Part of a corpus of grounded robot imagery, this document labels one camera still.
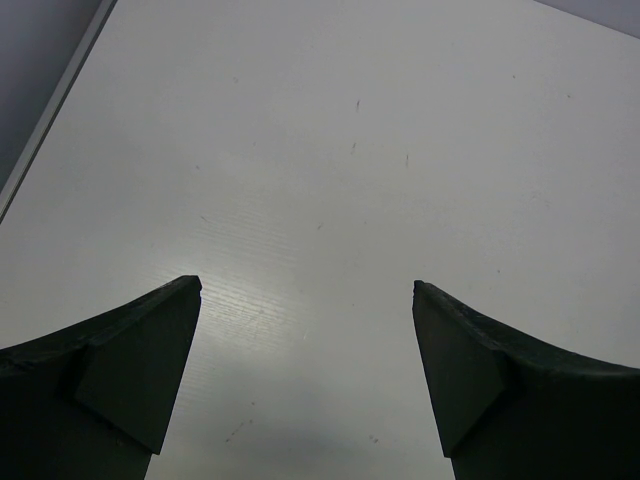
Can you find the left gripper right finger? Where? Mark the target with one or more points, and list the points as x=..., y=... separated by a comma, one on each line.
x=510, y=406

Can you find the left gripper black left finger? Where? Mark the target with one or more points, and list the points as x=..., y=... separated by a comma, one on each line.
x=94, y=400

